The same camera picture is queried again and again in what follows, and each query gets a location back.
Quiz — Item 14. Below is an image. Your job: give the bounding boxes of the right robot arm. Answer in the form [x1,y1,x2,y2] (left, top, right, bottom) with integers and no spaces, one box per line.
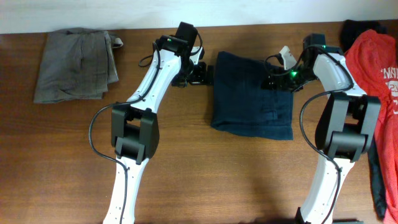
[261,34,381,223]

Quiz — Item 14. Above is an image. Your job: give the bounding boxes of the black garment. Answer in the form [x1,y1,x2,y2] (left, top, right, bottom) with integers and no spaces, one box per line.
[340,20,387,220]

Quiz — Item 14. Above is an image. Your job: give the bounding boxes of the navy blue shorts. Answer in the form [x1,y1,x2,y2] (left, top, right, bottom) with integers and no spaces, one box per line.
[210,51,294,140]

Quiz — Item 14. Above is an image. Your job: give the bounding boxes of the red t-shirt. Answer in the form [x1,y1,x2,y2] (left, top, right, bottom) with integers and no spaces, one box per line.
[345,29,397,223]

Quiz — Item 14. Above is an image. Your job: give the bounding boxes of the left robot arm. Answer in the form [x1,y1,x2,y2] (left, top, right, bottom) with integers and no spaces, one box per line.
[103,22,206,223]

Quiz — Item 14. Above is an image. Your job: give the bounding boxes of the grey folded shorts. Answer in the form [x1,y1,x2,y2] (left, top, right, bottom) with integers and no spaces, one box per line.
[34,28,123,104]

